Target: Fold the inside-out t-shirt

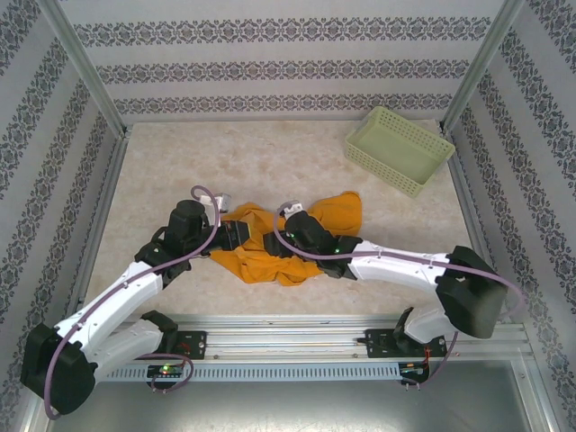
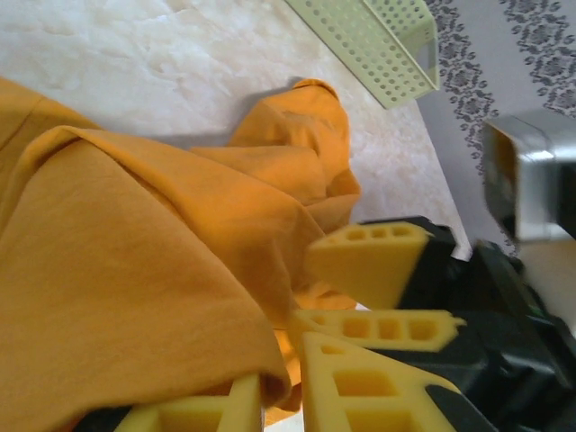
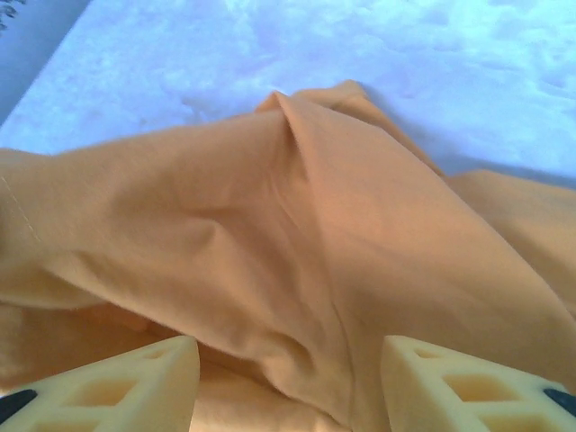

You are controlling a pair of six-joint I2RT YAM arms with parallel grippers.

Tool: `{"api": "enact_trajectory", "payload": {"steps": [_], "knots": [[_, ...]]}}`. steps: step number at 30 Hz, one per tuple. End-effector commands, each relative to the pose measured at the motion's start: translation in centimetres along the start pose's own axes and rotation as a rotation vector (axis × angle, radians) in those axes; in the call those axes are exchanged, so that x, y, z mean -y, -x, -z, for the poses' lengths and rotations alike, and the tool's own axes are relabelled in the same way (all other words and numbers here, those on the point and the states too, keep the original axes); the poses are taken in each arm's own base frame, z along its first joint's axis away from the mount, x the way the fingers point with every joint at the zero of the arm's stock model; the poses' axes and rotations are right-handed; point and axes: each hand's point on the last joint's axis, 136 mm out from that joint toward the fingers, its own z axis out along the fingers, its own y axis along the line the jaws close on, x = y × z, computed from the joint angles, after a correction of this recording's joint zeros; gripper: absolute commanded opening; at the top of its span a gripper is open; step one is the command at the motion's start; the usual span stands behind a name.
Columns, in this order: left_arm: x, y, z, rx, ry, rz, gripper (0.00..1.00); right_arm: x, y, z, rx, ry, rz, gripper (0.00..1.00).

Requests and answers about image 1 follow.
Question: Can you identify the orange t-shirt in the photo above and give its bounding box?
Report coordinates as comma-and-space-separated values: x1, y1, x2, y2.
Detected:
210, 191, 365, 287

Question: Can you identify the pale green plastic basket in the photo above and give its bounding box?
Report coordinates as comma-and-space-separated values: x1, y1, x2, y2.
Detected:
344, 105, 455, 199

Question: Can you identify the steel bottom panel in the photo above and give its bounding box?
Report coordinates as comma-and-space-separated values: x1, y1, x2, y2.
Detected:
26, 359, 559, 432

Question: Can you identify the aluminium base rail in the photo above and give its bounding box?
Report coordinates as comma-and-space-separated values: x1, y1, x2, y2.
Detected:
42, 314, 532, 361

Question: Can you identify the slotted grey cable duct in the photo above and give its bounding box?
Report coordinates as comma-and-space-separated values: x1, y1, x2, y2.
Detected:
101, 362, 401, 383

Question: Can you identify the short purple base cable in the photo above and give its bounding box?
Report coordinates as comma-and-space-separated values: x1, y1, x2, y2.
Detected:
402, 332, 460, 391
150, 353, 194, 395

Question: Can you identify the aluminium frame post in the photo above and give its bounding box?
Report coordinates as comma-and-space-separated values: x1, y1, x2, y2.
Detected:
38, 0, 127, 139
440, 0, 526, 131

